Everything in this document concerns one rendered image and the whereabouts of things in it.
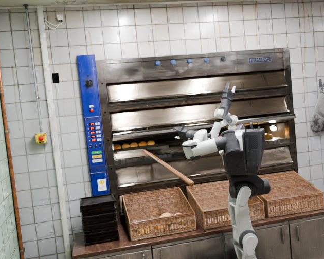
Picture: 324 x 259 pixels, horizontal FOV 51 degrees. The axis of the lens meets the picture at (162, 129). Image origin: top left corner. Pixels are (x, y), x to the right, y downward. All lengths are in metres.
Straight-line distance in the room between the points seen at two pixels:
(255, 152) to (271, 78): 1.40
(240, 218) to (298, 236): 0.85
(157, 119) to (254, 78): 1.07
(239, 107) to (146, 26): 1.19
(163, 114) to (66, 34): 1.13
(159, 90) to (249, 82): 0.92
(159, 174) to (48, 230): 1.12
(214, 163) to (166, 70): 1.01
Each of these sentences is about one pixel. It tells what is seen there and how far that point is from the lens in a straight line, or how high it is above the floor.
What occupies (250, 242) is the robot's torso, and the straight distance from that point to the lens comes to 2.61.
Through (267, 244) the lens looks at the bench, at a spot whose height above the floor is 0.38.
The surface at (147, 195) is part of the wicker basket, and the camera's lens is 3.28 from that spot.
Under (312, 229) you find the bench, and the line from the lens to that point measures 3.40.
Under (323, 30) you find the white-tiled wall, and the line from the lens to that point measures 4.06.
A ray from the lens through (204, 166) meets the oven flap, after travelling 3.39.
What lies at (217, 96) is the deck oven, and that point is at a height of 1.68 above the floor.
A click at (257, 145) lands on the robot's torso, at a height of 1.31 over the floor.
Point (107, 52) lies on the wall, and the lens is 3.22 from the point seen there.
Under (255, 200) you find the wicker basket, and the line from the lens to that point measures 3.24.
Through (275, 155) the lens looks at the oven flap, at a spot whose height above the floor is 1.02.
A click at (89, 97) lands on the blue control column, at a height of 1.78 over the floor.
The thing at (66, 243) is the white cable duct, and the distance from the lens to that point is 3.36.
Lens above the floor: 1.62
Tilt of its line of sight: 4 degrees down
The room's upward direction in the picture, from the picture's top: 6 degrees counter-clockwise
